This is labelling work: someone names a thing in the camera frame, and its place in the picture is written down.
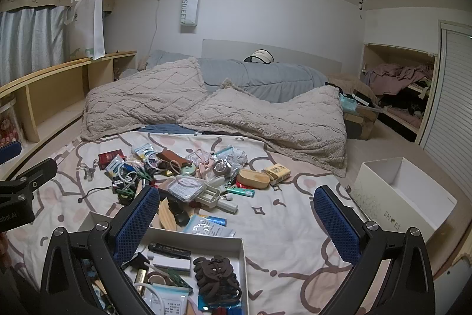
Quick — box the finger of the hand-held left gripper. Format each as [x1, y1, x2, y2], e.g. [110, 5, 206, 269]
[0, 141, 22, 165]
[0, 157, 58, 195]

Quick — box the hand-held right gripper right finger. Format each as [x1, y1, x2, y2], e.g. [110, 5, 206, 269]
[313, 185, 434, 315]

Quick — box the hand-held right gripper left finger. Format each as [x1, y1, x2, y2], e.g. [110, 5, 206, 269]
[40, 185, 161, 315]

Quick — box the white sachet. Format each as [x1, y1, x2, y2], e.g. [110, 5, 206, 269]
[182, 215, 237, 239]
[142, 283, 190, 315]

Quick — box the white shallow box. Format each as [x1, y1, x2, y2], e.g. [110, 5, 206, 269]
[77, 211, 247, 315]

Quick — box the yellow blue lighter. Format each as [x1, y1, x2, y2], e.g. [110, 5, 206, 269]
[199, 215, 228, 226]

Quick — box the green lighter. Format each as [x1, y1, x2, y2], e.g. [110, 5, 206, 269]
[225, 187, 256, 198]

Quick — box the round black tin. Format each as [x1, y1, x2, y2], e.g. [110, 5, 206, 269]
[117, 187, 136, 205]

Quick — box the wooden comb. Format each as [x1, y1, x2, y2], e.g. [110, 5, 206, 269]
[158, 199, 180, 231]

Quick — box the printed bedsheet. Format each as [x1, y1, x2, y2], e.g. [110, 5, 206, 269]
[7, 130, 436, 315]

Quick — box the small white rectangular box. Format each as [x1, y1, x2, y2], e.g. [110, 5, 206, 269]
[152, 255, 191, 272]

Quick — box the tape roll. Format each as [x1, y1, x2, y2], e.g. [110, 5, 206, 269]
[147, 271, 169, 285]

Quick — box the blue yellow sachet packet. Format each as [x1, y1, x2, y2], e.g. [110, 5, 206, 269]
[105, 156, 127, 178]

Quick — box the clear plastic case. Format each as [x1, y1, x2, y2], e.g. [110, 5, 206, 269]
[166, 175, 207, 202]

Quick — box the wooden shelf unit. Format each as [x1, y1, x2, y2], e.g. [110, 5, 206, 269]
[0, 50, 138, 168]

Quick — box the white shoe box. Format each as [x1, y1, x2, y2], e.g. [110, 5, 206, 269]
[350, 157, 458, 244]

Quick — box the dark red packet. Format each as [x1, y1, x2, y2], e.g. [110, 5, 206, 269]
[98, 150, 125, 168]

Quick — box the white blue packet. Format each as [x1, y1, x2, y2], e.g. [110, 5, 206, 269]
[131, 143, 154, 159]

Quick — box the yellow cigarette pack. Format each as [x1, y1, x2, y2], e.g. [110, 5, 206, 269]
[263, 164, 292, 186]

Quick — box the brown leather case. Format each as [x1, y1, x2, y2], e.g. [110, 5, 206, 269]
[157, 150, 193, 169]

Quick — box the beige plastic squeezer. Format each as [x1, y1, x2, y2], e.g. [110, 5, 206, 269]
[192, 185, 239, 215]

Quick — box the oval wooden box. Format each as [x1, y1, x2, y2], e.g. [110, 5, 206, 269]
[238, 169, 271, 190]

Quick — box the brown hair claw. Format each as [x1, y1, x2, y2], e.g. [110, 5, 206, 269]
[194, 253, 243, 304]

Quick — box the dark blue sheet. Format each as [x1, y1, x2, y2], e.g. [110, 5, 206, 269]
[136, 123, 200, 136]

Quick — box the pale blue curtain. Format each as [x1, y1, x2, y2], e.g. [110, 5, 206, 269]
[0, 5, 69, 87]

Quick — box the beige fuzzy pillow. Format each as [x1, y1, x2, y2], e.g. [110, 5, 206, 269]
[180, 79, 348, 178]

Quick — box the blue-top zip bag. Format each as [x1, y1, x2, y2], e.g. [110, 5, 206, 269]
[216, 145, 235, 161]

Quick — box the wooden closet shelf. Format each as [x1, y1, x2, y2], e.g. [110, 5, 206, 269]
[359, 43, 438, 144]

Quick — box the white tote bag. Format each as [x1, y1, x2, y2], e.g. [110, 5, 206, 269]
[64, 0, 106, 61]

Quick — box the pile of clothes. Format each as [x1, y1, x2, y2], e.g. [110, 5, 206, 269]
[363, 63, 434, 97]

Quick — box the white louvered door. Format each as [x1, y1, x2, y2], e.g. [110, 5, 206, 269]
[415, 20, 472, 190]

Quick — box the light blue pillow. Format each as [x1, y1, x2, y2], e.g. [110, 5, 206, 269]
[147, 49, 200, 71]

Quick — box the grey headboard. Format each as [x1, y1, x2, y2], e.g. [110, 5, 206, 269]
[202, 39, 342, 71]

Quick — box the black white visor cap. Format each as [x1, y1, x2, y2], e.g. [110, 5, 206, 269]
[243, 49, 278, 64]

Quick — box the white hanging tissue pouch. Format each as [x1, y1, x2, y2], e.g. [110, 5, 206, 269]
[181, 0, 200, 34]

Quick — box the brown braided cord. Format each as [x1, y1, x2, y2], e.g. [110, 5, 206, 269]
[78, 185, 119, 204]

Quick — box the white plastic ring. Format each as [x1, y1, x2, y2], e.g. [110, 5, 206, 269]
[145, 153, 163, 172]

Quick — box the white hanging cable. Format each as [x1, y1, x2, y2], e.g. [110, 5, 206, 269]
[147, 0, 165, 59]

